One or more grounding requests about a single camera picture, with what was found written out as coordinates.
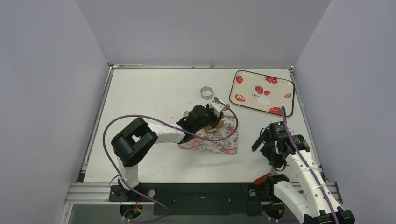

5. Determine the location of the aluminium front rail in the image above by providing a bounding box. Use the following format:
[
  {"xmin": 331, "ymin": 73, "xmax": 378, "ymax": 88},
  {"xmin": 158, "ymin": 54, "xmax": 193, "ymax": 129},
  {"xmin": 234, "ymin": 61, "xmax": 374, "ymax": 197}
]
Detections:
[{"xmin": 64, "ymin": 182, "xmax": 343, "ymax": 205}]

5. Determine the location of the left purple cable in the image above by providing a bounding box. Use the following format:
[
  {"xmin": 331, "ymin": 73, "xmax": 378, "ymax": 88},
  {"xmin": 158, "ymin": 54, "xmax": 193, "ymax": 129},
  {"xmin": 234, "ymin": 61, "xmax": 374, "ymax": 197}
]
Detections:
[{"xmin": 102, "ymin": 97, "xmax": 240, "ymax": 224}]

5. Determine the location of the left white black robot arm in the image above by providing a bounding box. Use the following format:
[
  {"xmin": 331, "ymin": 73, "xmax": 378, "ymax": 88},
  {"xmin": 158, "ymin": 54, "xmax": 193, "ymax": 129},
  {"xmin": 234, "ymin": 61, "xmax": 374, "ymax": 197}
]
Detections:
[{"xmin": 111, "ymin": 102, "xmax": 227, "ymax": 201}]

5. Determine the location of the strawberry pattern tray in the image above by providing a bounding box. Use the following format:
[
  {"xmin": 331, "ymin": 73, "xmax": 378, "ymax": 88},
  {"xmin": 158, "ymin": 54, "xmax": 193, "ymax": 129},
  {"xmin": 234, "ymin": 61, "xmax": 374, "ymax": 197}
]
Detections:
[{"xmin": 229, "ymin": 70, "xmax": 295, "ymax": 117}]

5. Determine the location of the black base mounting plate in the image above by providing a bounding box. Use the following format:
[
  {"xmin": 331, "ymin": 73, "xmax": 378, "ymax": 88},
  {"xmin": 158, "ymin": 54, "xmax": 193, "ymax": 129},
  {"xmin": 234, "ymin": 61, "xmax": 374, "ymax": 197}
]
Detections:
[{"xmin": 108, "ymin": 183, "xmax": 295, "ymax": 217}]

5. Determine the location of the metal spatula wooden handle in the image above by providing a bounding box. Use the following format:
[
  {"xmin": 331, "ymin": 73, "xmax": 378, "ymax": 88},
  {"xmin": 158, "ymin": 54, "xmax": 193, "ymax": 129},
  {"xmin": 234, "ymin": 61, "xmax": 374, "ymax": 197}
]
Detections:
[{"xmin": 254, "ymin": 165, "xmax": 297, "ymax": 186}]

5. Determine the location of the flat round dumpling wrapper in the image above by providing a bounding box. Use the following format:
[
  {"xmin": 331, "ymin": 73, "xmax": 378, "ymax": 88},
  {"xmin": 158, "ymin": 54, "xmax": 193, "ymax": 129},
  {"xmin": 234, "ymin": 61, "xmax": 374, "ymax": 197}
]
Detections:
[{"xmin": 258, "ymin": 96, "xmax": 271, "ymax": 106}]

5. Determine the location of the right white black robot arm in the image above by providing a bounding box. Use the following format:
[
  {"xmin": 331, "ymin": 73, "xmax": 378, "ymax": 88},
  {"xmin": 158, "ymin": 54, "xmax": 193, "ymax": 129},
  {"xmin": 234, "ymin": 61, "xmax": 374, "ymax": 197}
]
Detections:
[{"xmin": 251, "ymin": 121, "xmax": 355, "ymax": 224}]

